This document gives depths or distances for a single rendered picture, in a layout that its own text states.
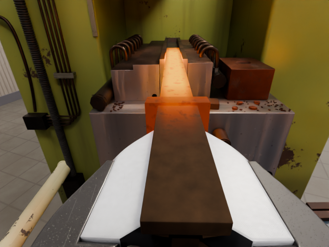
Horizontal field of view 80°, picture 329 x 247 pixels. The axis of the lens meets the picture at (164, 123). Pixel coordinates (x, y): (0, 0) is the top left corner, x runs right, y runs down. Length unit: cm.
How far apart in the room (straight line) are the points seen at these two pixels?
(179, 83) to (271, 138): 28
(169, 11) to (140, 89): 51
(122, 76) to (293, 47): 42
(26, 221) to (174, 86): 53
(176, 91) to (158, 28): 70
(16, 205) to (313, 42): 172
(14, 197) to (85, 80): 130
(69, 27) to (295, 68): 58
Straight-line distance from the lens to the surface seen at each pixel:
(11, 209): 169
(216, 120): 38
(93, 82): 59
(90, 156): 73
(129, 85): 42
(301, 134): 74
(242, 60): 51
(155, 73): 40
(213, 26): 89
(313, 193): 174
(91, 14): 56
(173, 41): 79
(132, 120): 38
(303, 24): 61
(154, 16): 87
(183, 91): 18
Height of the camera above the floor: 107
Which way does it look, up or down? 29 degrees down
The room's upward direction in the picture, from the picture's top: 1 degrees counter-clockwise
